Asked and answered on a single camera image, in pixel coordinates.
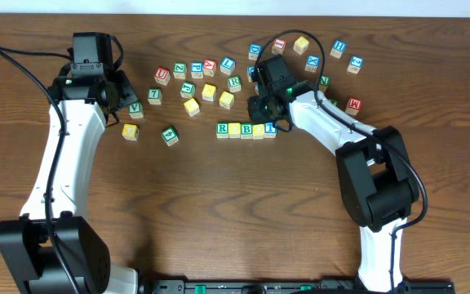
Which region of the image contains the blue P block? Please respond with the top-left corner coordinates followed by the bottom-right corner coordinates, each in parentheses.
top-left (190, 62), bottom-right (203, 79)

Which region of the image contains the yellow O block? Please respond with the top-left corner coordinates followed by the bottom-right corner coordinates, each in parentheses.
top-left (228, 122), bottom-right (242, 139)

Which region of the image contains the red U block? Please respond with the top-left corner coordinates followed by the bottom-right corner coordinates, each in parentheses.
top-left (154, 67), bottom-right (171, 86)

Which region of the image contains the yellow C block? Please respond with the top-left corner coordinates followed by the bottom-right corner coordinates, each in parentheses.
top-left (184, 98), bottom-right (200, 117)

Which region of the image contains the yellow block top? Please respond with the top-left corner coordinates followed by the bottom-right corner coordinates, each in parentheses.
top-left (293, 36), bottom-right (309, 56)

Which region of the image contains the green r block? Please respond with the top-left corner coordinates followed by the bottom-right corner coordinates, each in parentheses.
top-left (228, 75), bottom-right (242, 93)
top-left (216, 122), bottom-right (229, 139)

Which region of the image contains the yellow S block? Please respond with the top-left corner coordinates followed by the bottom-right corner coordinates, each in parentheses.
top-left (219, 91), bottom-right (235, 109)

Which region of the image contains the red I block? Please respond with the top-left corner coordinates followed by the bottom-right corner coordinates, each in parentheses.
top-left (272, 38), bottom-right (286, 55)

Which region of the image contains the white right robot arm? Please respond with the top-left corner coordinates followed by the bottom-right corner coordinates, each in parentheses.
top-left (248, 55), bottom-right (421, 292)

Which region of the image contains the blue d block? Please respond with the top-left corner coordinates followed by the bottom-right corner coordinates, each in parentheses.
top-left (247, 66), bottom-right (255, 82)
top-left (248, 43), bottom-right (262, 60)

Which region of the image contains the green Z block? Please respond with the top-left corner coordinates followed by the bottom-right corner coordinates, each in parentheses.
top-left (173, 62), bottom-right (187, 79)

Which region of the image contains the green N block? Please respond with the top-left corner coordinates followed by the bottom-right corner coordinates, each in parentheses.
top-left (319, 75), bottom-right (330, 92)

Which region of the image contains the blue D block lower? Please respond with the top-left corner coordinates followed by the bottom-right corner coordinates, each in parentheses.
top-left (247, 66), bottom-right (255, 82)

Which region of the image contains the green 4 block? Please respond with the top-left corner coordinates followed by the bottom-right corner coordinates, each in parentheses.
top-left (161, 127), bottom-right (179, 146)

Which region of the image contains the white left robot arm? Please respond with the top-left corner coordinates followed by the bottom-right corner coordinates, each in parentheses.
top-left (0, 32), bottom-right (148, 293)

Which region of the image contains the blue 2 block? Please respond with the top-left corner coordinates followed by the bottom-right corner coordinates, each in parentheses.
top-left (347, 56), bottom-right (363, 74)

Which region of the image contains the blue H block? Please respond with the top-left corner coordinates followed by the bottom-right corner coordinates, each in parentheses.
top-left (330, 40), bottom-right (347, 59)

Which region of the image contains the blue T block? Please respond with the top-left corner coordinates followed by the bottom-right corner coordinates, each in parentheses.
top-left (264, 122), bottom-right (277, 138)

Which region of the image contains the red A block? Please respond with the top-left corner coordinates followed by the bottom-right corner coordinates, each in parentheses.
top-left (203, 59), bottom-right (217, 77)

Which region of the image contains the yellow K block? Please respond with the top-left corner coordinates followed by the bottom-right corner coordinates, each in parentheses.
top-left (202, 84), bottom-right (217, 101)

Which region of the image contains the green B block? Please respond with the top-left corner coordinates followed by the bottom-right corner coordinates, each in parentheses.
top-left (240, 123), bottom-right (253, 140)

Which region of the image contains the green 7 block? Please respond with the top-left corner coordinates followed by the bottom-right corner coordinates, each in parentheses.
top-left (148, 88), bottom-right (162, 105)

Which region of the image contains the red M block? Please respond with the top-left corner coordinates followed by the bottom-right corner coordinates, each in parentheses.
top-left (344, 98), bottom-right (363, 116)

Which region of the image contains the green V block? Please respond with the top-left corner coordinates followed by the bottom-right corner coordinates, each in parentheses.
top-left (128, 102), bottom-right (144, 119)

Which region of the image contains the blue X block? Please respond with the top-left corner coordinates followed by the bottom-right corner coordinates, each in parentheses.
top-left (304, 55), bottom-right (321, 73)

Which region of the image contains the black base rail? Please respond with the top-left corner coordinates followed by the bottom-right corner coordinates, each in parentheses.
top-left (151, 278), bottom-right (456, 294)

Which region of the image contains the blue D block upper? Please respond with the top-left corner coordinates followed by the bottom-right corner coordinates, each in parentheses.
top-left (248, 43), bottom-right (262, 60)

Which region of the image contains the green J block left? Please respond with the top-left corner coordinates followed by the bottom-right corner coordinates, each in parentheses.
top-left (180, 82), bottom-right (195, 99)

